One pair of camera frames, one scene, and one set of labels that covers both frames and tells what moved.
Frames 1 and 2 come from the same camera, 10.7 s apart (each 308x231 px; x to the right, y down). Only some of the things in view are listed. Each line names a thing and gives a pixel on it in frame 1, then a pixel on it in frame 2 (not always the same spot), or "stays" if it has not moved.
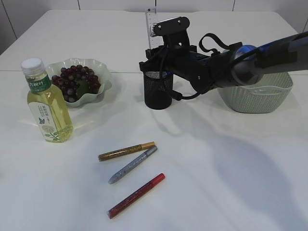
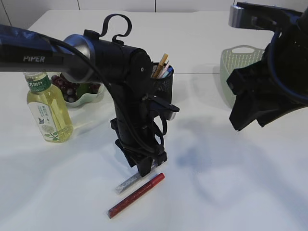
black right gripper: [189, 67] → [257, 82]
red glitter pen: [135, 195] stays
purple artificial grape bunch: [76, 82] stays
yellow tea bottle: [48, 104] stays
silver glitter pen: [133, 165] → [120, 187]
